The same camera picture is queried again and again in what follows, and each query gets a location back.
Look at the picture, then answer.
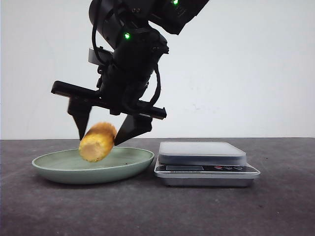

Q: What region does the green shallow plate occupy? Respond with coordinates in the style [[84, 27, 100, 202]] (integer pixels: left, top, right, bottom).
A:
[[31, 147, 155, 184]]

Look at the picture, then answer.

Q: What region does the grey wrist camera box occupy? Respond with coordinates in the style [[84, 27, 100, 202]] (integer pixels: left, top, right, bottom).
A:
[[88, 47, 113, 65]]

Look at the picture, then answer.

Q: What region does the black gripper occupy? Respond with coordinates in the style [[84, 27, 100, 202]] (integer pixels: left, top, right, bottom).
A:
[[51, 61, 167, 146]]

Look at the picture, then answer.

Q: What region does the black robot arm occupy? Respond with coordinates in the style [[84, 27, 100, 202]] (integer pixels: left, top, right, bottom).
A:
[[51, 0, 206, 145]]

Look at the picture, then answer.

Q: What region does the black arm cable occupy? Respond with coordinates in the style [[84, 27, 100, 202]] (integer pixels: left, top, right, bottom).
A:
[[137, 62, 162, 109]]

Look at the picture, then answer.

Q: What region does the yellow corn cob piece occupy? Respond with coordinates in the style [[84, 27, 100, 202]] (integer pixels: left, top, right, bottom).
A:
[[78, 122, 117, 162]]

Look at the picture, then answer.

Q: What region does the silver digital kitchen scale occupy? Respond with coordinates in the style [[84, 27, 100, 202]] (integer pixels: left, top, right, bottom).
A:
[[154, 142, 260, 187]]

